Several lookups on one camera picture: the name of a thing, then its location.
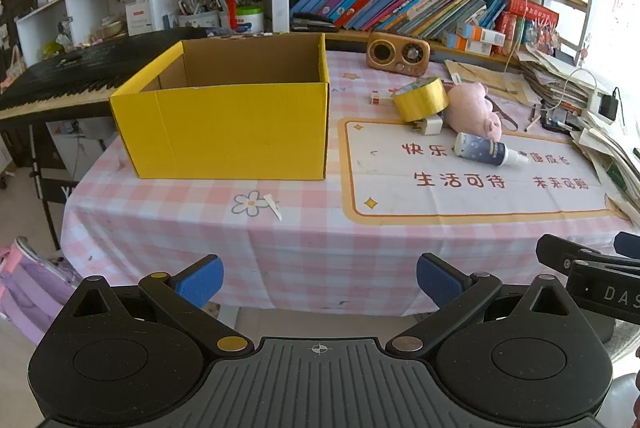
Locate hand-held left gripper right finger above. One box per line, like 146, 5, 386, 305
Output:
386, 253, 578, 361

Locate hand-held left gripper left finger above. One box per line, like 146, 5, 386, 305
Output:
62, 255, 253, 363

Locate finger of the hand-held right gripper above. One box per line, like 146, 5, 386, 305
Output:
614, 231, 640, 259
536, 234, 608, 280

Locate yellow cardboard box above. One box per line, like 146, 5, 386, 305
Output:
109, 33, 331, 181

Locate white charger plug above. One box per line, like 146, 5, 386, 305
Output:
411, 114, 445, 135

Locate pink plush pig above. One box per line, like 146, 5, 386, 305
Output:
445, 82, 505, 141

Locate yellow tape roll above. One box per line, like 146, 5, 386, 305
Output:
391, 77, 450, 121

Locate pink checked cloth desktop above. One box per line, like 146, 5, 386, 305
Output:
60, 48, 640, 316

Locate fluffy grey fabric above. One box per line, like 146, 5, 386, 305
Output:
607, 321, 640, 428

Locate pile of loose papers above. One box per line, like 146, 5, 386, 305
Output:
570, 108, 640, 224

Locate white paper scrap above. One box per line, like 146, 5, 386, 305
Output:
263, 193, 283, 222

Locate black smartphone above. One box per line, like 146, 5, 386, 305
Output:
542, 108, 581, 131

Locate black power adapter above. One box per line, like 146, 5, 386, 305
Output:
599, 88, 623, 121

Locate purple pink backpack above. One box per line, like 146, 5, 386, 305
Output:
0, 235, 83, 346

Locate stack of notebooks and papers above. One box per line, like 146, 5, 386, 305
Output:
517, 43, 601, 109

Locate black keyboard stand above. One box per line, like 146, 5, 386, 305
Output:
27, 121, 81, 251

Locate brown paper envelopes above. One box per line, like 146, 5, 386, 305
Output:
445, 59, 543, 106

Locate colourful figure ornament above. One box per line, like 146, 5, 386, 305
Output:
525, 16, 559, 55

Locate white orange medicine box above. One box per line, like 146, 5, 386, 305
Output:
442, 32, 493, 56
456, 21, 507, 46

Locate brown retro radio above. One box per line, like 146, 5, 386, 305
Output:
366, 32, 432, 76

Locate black electronic keyboard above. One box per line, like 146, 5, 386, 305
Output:
0, 27, 208, 124

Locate thick red book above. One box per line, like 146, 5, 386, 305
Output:
507, 0, 560, 18

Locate white pen holder cup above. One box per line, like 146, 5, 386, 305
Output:
177, 0, 223, 29

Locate green lid white jar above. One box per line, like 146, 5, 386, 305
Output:
235, 5, 265, 34

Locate white box red label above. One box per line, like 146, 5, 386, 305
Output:
125, 1, 155, 35

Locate black stapler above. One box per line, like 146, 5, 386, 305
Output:
291, 12, 338, 32

